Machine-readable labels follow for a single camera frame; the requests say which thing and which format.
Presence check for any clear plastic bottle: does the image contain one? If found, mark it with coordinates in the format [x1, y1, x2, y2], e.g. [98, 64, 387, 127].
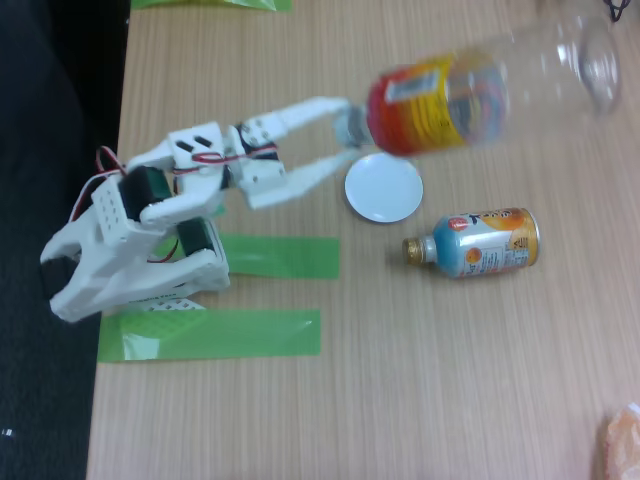
[333, 14, 624, 161]

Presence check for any orange blue aluminium bottle can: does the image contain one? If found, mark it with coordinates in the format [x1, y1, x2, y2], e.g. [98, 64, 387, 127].
[402, 207, 542, 280]

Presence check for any small white plate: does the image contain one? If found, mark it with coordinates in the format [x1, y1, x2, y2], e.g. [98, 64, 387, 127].
[343, 152, 425, 224]

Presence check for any short green tape strip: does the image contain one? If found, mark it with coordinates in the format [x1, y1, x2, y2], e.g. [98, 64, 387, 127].
[149, 233, 341, 280]

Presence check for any green plastic bag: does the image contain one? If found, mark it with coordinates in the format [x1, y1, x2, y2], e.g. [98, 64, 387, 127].
[130, 0, 292, 14]

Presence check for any long green tape strip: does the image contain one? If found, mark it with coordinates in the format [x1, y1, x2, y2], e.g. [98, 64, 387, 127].
[97, 308, 322, 364]

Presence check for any orange plastic bag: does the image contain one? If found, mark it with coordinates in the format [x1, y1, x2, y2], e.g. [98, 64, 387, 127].
[597, 402, 640, 480]

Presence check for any black cable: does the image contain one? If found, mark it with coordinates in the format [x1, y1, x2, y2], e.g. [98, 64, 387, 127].
[602, 0, 634, 24]

